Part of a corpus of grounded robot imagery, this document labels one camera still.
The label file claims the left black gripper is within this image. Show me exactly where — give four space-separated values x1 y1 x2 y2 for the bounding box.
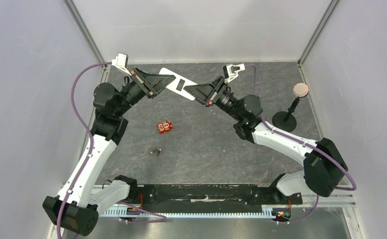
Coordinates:
115 66 176 117

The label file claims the white remote control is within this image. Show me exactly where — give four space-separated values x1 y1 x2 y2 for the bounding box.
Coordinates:
159 68 197 101

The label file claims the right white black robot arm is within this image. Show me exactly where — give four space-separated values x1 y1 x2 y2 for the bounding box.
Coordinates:
183 77 348 203

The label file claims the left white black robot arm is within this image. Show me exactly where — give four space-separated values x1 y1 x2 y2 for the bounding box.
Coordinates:
42 68 176 238

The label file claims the red battery pack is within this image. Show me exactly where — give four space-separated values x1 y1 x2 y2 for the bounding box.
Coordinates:
156 120 173 134

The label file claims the black stand with pink disc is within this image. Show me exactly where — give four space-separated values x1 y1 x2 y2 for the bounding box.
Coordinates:
272 83 309 132

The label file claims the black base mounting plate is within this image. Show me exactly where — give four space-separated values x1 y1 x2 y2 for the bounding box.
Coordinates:
125 184 303 214

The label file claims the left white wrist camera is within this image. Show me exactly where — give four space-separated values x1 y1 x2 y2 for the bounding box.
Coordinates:
112 53 131 76

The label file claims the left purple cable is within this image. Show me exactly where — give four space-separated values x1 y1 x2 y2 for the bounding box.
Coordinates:
56 61 114 239

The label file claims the white slotted cable duct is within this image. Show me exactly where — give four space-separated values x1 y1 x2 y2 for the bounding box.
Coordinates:
100 206 276 219

